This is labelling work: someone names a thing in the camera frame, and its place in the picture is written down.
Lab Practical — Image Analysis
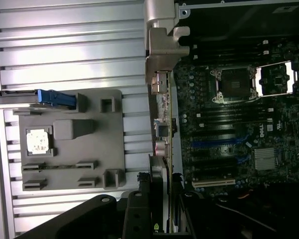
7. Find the green motherboard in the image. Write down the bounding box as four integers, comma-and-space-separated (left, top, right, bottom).
174, 42, 299, 200

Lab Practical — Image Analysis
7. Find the grey parts rack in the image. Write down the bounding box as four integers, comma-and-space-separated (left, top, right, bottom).
18, 89, 127, 193

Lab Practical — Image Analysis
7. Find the silver chipset heat sink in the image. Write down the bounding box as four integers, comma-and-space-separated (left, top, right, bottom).
254, 148, 279, 172

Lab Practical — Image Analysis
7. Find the long blue expansion slot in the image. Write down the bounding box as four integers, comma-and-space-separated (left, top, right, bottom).
191, 140, 243, 148

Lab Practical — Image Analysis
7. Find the CPU socket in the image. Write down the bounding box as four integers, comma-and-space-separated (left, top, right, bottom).
210, 67, 259, 103

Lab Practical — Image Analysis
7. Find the white expansion slot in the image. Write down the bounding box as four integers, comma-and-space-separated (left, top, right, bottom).
192, 178, 234, 189

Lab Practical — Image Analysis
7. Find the metal socket cover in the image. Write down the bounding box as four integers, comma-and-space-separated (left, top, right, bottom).
255, 61, 299, 97

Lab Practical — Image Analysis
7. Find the grey case latch bracket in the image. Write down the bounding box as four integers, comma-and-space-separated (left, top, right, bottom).
143, 0, 181, 28

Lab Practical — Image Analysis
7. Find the hard disk in blue caddy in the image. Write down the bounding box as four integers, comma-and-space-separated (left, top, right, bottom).
0, 89, 77, 112

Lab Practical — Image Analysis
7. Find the green RAM stick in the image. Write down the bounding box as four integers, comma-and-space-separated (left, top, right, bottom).
38, 164, 79, 170

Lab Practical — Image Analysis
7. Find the silver CPU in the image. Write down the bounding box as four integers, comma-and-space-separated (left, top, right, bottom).
26, 128, 51, 155

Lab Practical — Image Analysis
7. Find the open black PC case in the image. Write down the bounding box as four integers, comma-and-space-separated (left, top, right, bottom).
143, 0, 299, 239

